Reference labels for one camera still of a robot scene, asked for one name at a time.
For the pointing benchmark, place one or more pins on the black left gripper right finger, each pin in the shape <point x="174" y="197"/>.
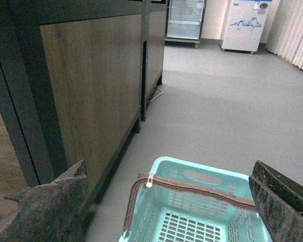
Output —
<point x="279" y="201"/>

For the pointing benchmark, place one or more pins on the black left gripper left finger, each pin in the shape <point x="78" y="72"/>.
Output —
<point x="48" y="212"/>

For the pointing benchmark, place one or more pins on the brown basket handle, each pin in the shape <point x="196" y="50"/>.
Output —
<point x="184" y="187"/>

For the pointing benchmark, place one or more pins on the light blue plastic basket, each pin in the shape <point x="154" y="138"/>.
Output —
<point x="161" y="214"/>

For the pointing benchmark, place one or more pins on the dark wood display cabinet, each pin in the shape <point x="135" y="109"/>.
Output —
<point x="75" y="77"/>

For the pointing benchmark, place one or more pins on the beige curtain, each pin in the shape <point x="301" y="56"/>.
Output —
<point x="285" y="38"/>

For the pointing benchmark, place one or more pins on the white chest freezer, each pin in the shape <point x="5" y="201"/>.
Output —
<point x="243" y="25"/>

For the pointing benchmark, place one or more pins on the glass door fridge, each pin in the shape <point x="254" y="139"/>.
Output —
<point x="185" y="21"/>

